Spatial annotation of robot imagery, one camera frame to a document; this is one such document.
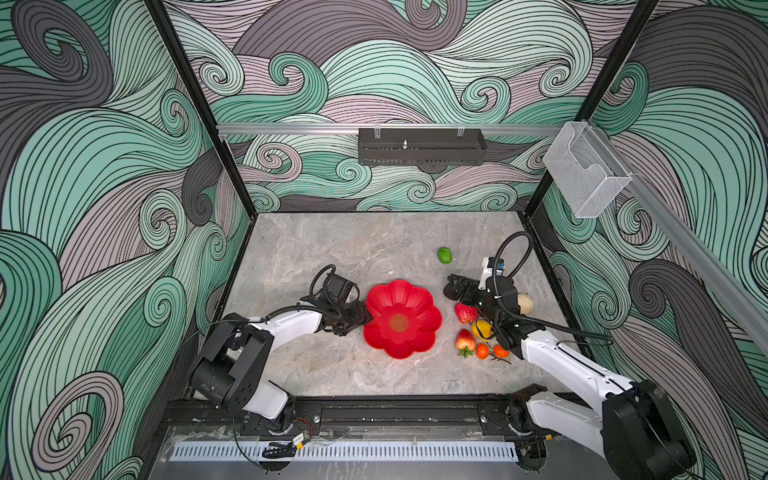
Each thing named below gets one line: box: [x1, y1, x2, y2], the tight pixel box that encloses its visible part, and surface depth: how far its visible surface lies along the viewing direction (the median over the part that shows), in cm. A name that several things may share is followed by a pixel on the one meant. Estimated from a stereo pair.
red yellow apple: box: [455, 328, 476, 358], surface depth 84 cm
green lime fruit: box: [437, 247, 453, 264], surface depth 106 cm
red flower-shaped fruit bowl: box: [363, 279, 442, 359], surface depth 93 cm
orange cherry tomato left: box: [476, 343, 489, 360], surface depth 83 cm
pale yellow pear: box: [517, 293, 534, 316], surface depth 91 cm
